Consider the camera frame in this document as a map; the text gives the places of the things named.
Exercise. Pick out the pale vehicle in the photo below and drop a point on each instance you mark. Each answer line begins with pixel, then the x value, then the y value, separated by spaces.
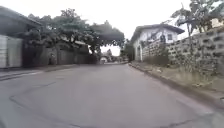
pixel 103 60

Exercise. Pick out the dark green bush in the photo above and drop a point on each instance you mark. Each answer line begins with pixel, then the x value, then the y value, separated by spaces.
pixel 128 51

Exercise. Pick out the grey asphalt road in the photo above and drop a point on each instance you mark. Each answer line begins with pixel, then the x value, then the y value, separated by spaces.
pixel 100 96

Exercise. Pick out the large dark green trees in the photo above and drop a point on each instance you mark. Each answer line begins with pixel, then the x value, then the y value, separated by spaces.
pixel 76 30

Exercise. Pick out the white house with dark roof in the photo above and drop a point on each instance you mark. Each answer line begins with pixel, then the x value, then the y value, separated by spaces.
pixel 154 36

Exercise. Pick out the weedy dirt verge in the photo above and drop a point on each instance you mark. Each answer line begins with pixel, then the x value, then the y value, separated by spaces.
pixel 186 78

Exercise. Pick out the concrete kerb strip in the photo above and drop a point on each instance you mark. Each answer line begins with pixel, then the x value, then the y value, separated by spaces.
pixel 30 70

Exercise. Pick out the thin tree with sparse leaves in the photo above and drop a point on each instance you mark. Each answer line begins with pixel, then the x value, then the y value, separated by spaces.
pixel 195 16

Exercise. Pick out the pale metal gate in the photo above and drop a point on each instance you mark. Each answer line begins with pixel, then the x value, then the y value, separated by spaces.
pixel 10 52

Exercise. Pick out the grey building with sloped roof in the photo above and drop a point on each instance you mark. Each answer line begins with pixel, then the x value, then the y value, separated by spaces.
pixel 13 25

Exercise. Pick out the dark boundary wall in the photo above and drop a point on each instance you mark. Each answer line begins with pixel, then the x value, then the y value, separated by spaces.
pixel 60 55

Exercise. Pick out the grey concrete block wall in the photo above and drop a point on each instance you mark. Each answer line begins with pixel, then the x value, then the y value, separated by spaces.
pixel 200 50

